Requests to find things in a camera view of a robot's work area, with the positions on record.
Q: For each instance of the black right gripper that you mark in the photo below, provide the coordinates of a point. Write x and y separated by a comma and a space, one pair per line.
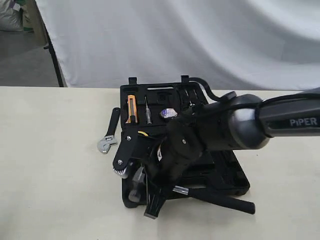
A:
181, 146

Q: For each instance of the adjustable wrench black handle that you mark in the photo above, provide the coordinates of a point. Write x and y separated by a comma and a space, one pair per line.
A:
109, 139

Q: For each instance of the black electrical tape roll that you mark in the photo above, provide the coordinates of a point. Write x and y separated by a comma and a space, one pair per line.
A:
168, 113

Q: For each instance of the claw hammer black grip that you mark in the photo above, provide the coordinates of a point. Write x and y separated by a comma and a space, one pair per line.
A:
202, 194

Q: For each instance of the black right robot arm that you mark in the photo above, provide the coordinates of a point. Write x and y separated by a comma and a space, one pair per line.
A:
244, 122

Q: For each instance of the black plastic tool case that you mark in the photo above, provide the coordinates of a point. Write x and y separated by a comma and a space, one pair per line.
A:
219, 171

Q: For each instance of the yellow tape measure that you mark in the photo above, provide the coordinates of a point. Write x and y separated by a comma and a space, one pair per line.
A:
143, 133

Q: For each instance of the clear test pen screwdriver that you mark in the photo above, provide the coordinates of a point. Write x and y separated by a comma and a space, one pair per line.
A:
147, 111

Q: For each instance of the orange utility knife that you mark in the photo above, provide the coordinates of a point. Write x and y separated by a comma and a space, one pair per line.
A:
132, 110

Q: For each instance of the black backdrop stand pole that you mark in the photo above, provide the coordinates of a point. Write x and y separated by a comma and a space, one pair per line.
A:
49, 46

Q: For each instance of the white backdrop cloth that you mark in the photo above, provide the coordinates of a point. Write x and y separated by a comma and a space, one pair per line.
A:
232, 44

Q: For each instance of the white sack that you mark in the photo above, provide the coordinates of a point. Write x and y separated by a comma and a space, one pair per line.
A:
14, 16

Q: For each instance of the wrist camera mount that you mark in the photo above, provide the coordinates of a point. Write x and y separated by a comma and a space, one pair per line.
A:
124, 164

